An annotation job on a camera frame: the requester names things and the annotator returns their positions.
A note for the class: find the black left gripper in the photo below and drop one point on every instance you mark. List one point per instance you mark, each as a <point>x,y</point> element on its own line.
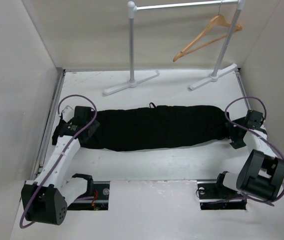
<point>92,130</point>

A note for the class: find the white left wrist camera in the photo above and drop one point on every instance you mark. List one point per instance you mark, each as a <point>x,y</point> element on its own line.
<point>67,113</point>

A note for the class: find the black trousers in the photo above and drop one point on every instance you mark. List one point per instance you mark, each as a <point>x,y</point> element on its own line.
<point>158,127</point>

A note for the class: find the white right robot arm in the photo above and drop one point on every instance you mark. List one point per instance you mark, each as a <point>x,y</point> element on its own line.
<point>263,172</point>

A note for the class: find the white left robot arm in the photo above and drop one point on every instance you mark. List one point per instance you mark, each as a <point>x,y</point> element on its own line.
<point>46,199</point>

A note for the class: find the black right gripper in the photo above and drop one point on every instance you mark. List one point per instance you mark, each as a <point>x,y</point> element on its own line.
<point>236,142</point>

